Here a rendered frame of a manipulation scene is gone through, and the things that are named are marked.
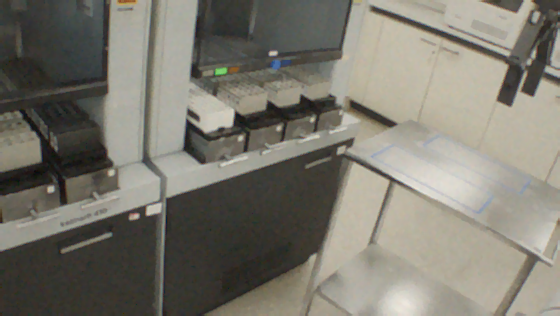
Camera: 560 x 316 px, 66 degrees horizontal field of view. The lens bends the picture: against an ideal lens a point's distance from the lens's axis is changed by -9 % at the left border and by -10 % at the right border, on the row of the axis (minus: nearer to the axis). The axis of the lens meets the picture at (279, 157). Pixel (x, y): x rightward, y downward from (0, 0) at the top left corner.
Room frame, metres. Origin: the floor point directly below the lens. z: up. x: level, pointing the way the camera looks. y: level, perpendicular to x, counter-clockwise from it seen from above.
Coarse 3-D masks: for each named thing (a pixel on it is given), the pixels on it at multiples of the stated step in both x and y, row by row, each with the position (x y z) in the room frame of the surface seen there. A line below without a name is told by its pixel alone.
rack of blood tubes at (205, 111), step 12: (192, 84) 1.37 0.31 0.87; (192, 96) 1.28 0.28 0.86; (204, 96) 1.30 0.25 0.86; (192, 108) 1.21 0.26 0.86; (204, 108) 1.21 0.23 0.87; (216, 108) 1.23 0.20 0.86; (228, 108) 1.25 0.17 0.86; (192, 120) 1.20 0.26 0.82; (204, 120) 1.17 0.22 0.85; (216, 120) 1.19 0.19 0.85; (228, 120) 1.22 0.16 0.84
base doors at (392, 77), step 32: (384, 32) 3.57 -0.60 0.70; (416, 32) 3.39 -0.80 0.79; (384, 64) 3.52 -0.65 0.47; (416, 64) 3.34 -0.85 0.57; (448, 64) 3.19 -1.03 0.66; (480, 64) 3.04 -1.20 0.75; (352, 96) 3.66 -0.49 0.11; (384, 96) 3.47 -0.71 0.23; (416, 96) 3.29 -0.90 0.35; (448, 96) 3.14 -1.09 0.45; (480, 96) 2.99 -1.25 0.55; (544, 96) 2.72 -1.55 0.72; (448, 128) 3.09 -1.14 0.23; (480, 128) 2.94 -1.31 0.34; (512, 128) 2.80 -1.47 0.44; (544, 128) 2.66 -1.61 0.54; (512, 160) 2.74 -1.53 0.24; (544, 160) 2.61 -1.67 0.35
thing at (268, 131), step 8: (240, 120) 1.29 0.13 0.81; (256, 120) 1.33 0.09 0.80; (264, 120) 1.31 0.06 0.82; (272, 120) 1.32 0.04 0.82; (248, 128) 1.26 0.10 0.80; (256, 128) 1.26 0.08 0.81; (264, 128) 1.28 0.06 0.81; (272, 128) 1.31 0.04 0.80; (280, 128) 1.33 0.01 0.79; (248, 136) 1.24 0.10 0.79; (256, 136) 1.26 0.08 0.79; (264, 136) 1.28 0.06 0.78; (272, 136) 1.31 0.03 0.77; (280, 136) 1.34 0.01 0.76; (248, 144) 1.24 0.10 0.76; (256, 144) 1.26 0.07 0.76; (264, 144) 1.28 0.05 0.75; (272, 144) 1.32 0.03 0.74; (264, 152) 1.23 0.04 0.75
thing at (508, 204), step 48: (384, 144) 1.30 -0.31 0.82; (432, 144) 1.38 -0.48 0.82; (336, 192) 1.21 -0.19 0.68; (432, 192) 1.07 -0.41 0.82; (480, 192) 1.12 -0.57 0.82; (528, 192) 1.18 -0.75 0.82; (528, 240) 0.92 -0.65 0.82; (336, 288) 1.23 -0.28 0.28; (384, 288) 1.27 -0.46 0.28; (432, 288) 1.31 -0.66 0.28
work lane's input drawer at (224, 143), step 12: (192, 132) 1.17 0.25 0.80; (204, 132) 1.16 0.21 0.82; (216, 132) 1.17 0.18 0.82; (228, 132) 1.19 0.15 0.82; (240, 132) 1.22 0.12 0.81; (192, 144) 1.17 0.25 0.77; (204, 144) 1.13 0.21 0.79; (216, 144) 1.15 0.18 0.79; (228, 144) 1.18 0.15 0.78; (240, 144) 1.21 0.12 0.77; (204, 156) 1.13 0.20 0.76; (216, 156) 1.15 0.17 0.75; (228, 156) 1.17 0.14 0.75
